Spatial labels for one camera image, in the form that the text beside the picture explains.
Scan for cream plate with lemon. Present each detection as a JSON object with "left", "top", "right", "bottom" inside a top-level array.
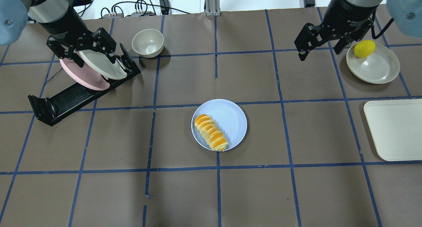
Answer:
[{"left": 346, "top": 42, "right": 401, "bottom": 84}]

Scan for aluminium frame post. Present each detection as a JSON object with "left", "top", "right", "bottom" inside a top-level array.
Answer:
[{"left": 205, "top": 0, "right": 221, "bottom": 16}]

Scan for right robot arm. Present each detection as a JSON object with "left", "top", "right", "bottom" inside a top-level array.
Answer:
[{"left": 294, "top": 0, "right": 422, "bottom": 61}]

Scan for pink plate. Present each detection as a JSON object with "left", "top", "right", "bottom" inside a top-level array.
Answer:
[{"left": 59, "top": 58, "right": 110, "bottom": 91}]

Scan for black power adapter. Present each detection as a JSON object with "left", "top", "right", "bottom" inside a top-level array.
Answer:
[{"left": 159, "top": 0, "right": 170, "bottom": 15}]

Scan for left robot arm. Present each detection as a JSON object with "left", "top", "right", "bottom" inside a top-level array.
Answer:
[{"left": 0, "top": 0, "right": 116, "bottom": 67}]

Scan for white rectangular tray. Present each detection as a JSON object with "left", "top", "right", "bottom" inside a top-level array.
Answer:
[{"left": 363, "top": 99, "right": 422, "bottom": 161}]

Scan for cream bowl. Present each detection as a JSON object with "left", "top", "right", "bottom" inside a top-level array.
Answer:
[{"left": 132, "top": 29, "right": 164, "bottom": 58}]

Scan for cream plate in rack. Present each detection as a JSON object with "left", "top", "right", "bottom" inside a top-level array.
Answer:
[{"left": 79, "top": 50, "right": 128, "bottom": 80}]

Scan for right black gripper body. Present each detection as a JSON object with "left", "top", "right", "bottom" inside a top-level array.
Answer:
[{"left": 294, "top": 9, "right": 374, "bottom": 51}]

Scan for black dish rack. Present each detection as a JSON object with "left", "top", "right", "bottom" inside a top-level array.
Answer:
[{"left": 28, "top": 43, "right": 141, "bottom": 126}]

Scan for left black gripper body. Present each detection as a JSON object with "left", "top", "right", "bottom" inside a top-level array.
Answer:
[{"left": 46, "top": 27, "right": 117, "bottom": 60}]

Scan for blue plate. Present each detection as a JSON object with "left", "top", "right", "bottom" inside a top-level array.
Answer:
[{"left": 191, "top": 99, "right": 248, "bottom": 150}]

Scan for yellow lemon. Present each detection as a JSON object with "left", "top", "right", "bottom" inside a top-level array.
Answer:
[{"left": 353, "top": 40, "right": 376, "bottom": 58}]

